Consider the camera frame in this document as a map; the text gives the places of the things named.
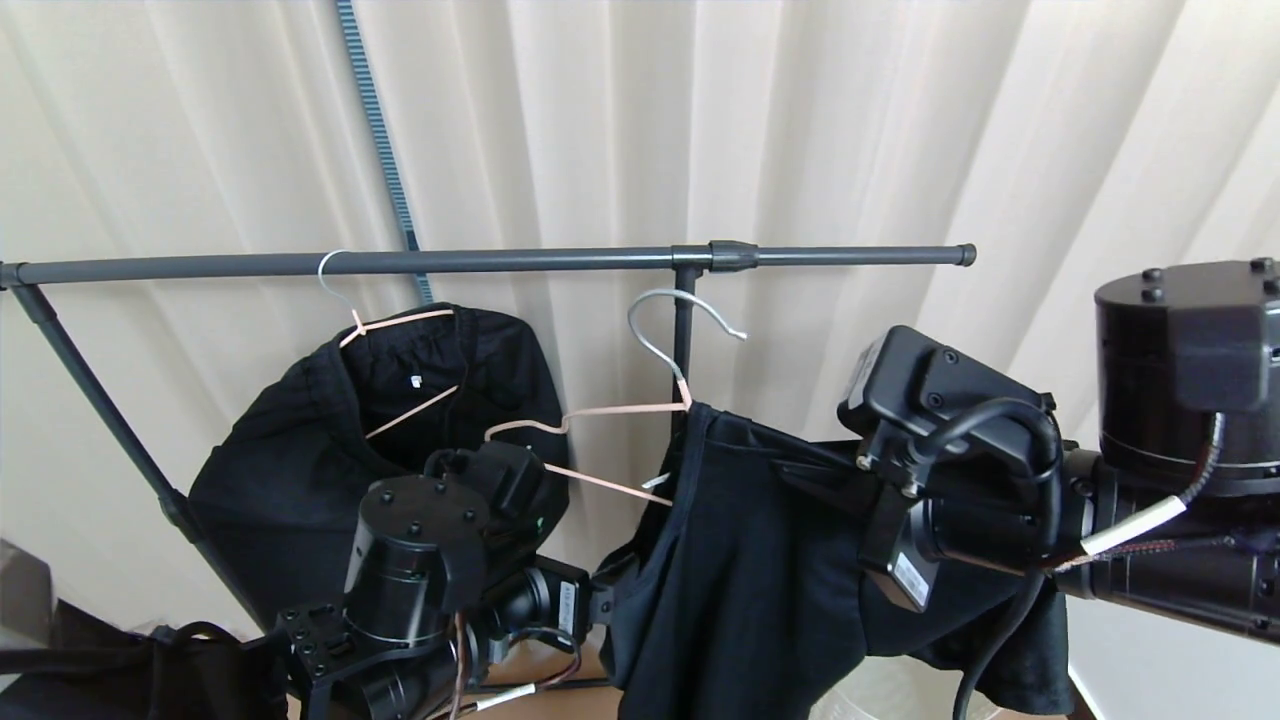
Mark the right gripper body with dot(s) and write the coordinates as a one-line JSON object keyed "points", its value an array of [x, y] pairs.
{"points": [[1180, 580]]}

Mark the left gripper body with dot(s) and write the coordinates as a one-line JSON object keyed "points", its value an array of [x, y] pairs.
{"points": [[550, 600]]}

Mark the black garment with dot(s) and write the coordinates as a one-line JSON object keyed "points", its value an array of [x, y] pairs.
{"points": [[750, 580]]}

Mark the pink clothes hanger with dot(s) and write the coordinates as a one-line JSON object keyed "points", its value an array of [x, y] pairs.
{"points": [[620, 410], [400, 320]]}

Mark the black shorts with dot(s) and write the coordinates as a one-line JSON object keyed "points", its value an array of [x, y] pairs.
{"points": [[280, 470]]}

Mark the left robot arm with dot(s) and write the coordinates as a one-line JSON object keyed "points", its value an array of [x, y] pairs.
{"points": [[410, 520]]}

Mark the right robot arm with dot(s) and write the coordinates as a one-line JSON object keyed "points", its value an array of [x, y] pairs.
{"points": [[1180, 350]]}

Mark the white laundry basket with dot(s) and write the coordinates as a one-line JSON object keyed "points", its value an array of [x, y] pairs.
{"points": [[900, 695]]}

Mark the black clothes rack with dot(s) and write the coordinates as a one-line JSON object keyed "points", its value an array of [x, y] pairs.
{"points": [[500, 262]]}

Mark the beige curtain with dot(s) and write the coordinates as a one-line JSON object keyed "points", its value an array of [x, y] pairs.
{"points": [[800, 120]]}

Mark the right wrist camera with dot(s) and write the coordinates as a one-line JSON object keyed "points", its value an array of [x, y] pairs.
{"points": [[920, 380]]}

